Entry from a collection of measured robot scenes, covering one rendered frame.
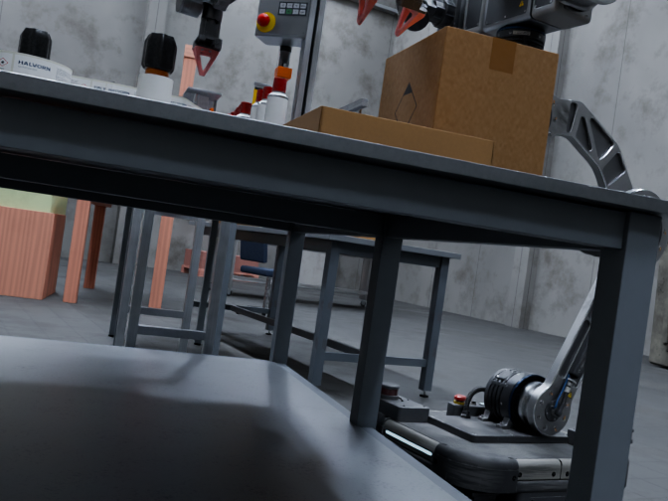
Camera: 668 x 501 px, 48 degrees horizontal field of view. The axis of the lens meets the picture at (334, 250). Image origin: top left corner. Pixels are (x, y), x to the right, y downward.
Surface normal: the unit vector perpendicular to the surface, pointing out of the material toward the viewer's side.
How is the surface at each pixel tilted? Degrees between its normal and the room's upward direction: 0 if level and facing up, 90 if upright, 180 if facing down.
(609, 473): 90
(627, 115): 90
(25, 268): 90
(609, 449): 90
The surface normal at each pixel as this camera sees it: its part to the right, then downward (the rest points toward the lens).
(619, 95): -0.87, -0.13
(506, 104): 0.31, 0.04
